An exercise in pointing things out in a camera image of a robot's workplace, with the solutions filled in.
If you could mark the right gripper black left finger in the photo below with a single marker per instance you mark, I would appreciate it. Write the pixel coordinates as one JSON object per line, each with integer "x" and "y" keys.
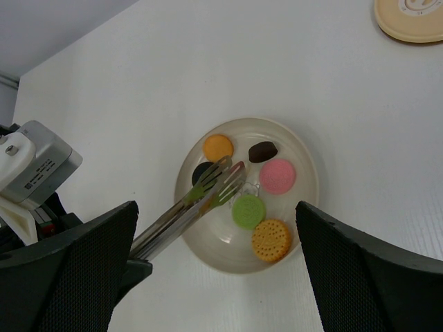
{"x": 69, "y": 282}

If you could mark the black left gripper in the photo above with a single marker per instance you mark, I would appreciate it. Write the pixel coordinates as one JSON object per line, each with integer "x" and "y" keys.
{"x": 52, "y": 219}

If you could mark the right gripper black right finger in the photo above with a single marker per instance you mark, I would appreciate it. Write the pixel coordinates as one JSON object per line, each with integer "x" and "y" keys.
{"x": 362, "y": 283}

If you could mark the black round cookie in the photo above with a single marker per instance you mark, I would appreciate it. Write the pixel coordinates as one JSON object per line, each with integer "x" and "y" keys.
{"x": 200, "y": 173}

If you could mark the metal serving tongs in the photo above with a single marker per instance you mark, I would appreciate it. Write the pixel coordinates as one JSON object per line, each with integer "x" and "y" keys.
{"x": 215, "y": 187}

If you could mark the beige lunch box lid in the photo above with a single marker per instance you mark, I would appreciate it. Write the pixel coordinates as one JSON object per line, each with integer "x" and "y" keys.
{"x": 418, "y": 21}

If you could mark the yellow round biscuit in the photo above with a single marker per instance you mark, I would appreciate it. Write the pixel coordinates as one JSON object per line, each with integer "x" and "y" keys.
{"x": 271, "y": 240}

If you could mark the beige round plate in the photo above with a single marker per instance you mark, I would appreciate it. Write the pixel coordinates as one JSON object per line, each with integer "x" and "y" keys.
{"x": 215, "y": 239}

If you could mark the green round cookie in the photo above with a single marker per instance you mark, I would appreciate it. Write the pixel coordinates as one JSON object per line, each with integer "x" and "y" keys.
{"x": 248, "y": 211}

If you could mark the pink round cookie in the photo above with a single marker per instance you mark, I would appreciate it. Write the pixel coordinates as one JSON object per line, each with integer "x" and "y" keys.
{"x": 277, "y": 176}

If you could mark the dark chocolate oval piece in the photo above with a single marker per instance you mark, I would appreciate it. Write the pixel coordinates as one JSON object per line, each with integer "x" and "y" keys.
{"x": 262, "y": 151}

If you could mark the orange round macaron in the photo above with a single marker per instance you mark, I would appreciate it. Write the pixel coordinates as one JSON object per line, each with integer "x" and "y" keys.
{"x": 216, "y": 147}

